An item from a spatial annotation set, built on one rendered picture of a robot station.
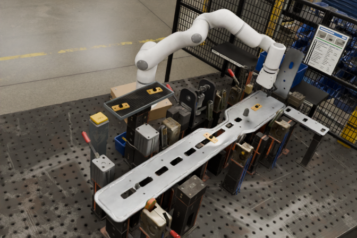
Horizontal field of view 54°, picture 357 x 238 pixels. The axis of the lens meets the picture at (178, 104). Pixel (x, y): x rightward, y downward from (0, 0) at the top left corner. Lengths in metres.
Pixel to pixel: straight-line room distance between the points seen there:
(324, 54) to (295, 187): 0.91
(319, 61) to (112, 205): 1.70
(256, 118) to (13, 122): 1.51
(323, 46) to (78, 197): 1.79
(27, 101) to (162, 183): 2.38
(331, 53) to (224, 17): 0.89
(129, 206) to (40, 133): 0.97
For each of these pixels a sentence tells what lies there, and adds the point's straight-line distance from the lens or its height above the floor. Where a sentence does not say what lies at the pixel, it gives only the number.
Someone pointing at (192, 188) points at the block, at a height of 1.03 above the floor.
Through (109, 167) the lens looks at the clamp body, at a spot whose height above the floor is 1.06.
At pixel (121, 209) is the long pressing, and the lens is 1.52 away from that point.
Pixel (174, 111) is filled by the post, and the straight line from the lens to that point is 1.86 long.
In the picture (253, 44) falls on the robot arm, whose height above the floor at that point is 1.43.
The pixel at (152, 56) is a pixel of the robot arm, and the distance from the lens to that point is 2.09.
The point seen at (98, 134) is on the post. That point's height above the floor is 1.09.
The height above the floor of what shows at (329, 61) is 1.24.
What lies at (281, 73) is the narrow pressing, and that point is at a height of 1.15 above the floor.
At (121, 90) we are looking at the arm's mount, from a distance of 2.49.
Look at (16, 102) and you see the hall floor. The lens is 3.76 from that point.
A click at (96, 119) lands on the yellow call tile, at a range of 1.67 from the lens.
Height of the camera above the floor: 2.23
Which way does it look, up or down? 36 degrees down
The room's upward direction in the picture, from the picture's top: 11 degrees clockwise
